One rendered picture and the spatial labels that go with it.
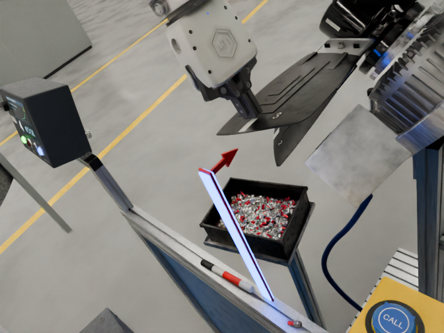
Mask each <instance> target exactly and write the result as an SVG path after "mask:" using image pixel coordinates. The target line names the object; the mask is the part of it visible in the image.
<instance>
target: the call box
mask: <svg viewBox="0 0 444 333"><path fill-rule="evenodd" d="M385 302H388V303H394V304H397V305H401V306H403V307H404V308H406V309H408V310H409V311H410V312H411V313H412V315H413V316H415V321H416V333H444V303H442V302H439V301H437V300H435V299H433V298H431V297H428V296H427V295H424V294H423V293H420V292H419V291H416V290H414V289H412V288H410V287H408V286H405V285H403V284H401V283H399V282H397V281H395V280H393V279H390V278H389V277H383V278H382V279H381V281H380V282H379V284H378V286H377V287H376V289H375V290H374V292H373V294H372V295H371V296H370V298H369V300H368V302H367V303H366V305H365V306H364V308H363V310H362V311H361V312H360V314H359V316H358V317H357V319H356V321H355V322H354V324H353V326H352V327H351V328H350V331H349V332H348V333H376V332H375V330H374V328H373V325H372V323H373V313H374V312H375V310H376V309H377V308H378V307H380V306H381V305H384V304H385Z"/></svg>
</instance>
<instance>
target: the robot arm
mask: <svg viewBox="0 0 444 333"><path fill-rule="evenodd" d="M146 1H147V2H148V4H149V6H150V8H151V9H152V10H153V12H154V14H155V15H156V17H157V18H158V20H159V21H160V22H162V21H163V20H165V19H168V21H169V22H167V23H166V26H167V28H166V29H165V32H166V36H167V38H168V40H169V42H170V45H171V47H172V50H173V52H174V54H175V56H176V58H177V60H178V62H179V63H180V65H181V67H182V68H183V70H184V72H185V74H186V76H187V77H188V78H189V80H190V82H191V84H193V86H194V87H195V89H196V90H197V91H199V92H201V94H202V96H203V99H204V101H206V102H208V101H211V100H215V99H216V98H219V97H220V98H225V99H226V100H231V102H232V103H233V105H234V107H235V108H236V110H237V112H238V113H239V115H240V116H241V117H242V118H243V119H244V120H249V119H255V118H256V117H258V115H259V114H261V113H262V109H261V107H260V105H259V103H258V101H257V99H256V97H255V96H254V94H253V92H252V91H251V89H250V88H251V86H252V83H251V81H250V73H251V70H252V69H253V67H254V66H255V65H256V63H257V59H256V58H255V57H256V54H257V47H256V45H255V43H254V41H253V39H252V38H251V36H250V34H249V33H248V31H247V29H246V28H245V27H244V25H243V23H242V22H241V20H240V18H239V17H238V16H237V14H236V13H235V12H234V10H233V9H232V8H231V6H230V5H229V4H228V2H226V0H146ZM212 87H213V88H216V89H212Z"/></svg>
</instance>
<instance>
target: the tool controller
mask: <svg viewBox="0 0 444 333"><path fill-rule="evenodd" d="M0 95H1V97H2V99H3V102H1V107H2V109H3V110H4V111H6V112H7V111H8V112H9V114H10V116H11V118H12V121H13V123H14V125H15V127H16V129H17V131H18V134H19V135H20V138H21V137H22V135H24V136H25V138H26V140H27V139H28V138H29V140H30V141H31V143H33V142H35V144H36V145H37V147H39V146H41V148H42V149H43V151H44V154H45V156H43V155H40V154H39V152H38V151H35V150H33V148H32V147H29V146H28V145H27V144H26V143H24V142H23V144H24V146H25V147H26V148H27V149H28V150H29V151H31V152H32V153H34V154H35V155H36V156H37V157H39V158H40V159H42V160H43V161H44V162H45V163H47V164H48V165H50V166H51V167H52V168H57V167H60V166H61V165H64V164H66V163H69V162H71V161H74V160H75V159H78V158H80V157H82V156H85V154H86V153H88V152H91V153H92V149H91V146H90V143H89V141H88V139H90V138H91V137H92V134H91V132H90V131H89V130H88V131H85V129H84V127H83V124H82V121H81V119H80V116H79V113H78V111H77V108H76V105H75V102H74V100H73V97H72V94H71V91H70V89H69V86H68V85H66V84H63V83H58V82H55V81H50V80H47V79H42V78H39V77H33V78H29V79H25V80H22V81H18V82H15V83H11V84H8V85H3V86H1V87H0ZM15 116H16V117H18V118H20V121H21V123H22V125H23V127H24V130H25V132H26V134H24V133H23V132H22V131H21V129H20V126H19V124H18V122H17V119H16V118H15Z"/></svg>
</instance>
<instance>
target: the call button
mask: <svg viewBox="0 0 444 333"><path fill-rule="evenodd" d="M372 325H373V328H374V330H375V332H376V333H416V321H415V316H413V315H412V313H411V312H410V311H409V310H408V309H406V308H404V307H403V306H401V305H397V304H394V303H388V302H385V304H384V305H381V306H380V307H378V308H377V309H376V310H375V312H374V313H373V323H372Z"/></svg>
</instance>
